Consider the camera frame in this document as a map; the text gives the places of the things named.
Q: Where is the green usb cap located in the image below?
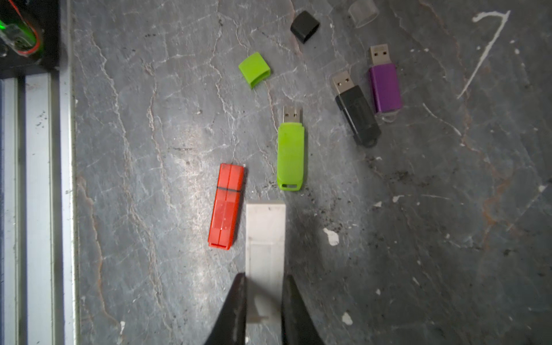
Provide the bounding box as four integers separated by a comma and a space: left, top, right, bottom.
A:
238, 52, 271, 89

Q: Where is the green usb drive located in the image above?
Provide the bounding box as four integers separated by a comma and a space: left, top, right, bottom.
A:
277, 106, 306, 191

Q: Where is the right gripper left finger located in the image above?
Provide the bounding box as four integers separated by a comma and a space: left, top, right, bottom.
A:
204, 273, 247, 345

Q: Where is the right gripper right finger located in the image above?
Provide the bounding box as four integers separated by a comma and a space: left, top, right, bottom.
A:
281, 275, 323, 345

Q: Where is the purple usb drive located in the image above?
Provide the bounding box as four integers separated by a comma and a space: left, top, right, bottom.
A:
369, 44, 403, 123

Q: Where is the black usb cap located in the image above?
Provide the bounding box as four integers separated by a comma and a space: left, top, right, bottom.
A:
290, 11, 320, 44

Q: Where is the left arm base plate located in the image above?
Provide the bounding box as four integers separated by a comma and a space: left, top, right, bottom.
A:
1, 0, 60, 79

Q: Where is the white usb drive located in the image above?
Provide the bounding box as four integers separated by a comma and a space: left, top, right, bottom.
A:
245, 201, 286, 329

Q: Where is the red usb drive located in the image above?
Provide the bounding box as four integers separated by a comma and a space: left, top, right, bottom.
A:
208, 163, 245, 250

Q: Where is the clear usb cap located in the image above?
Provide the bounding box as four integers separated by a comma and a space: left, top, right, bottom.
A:
348, 0, 379, 28

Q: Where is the black usb drive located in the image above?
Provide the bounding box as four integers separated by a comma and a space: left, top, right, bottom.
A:
331, 70, 381, 148

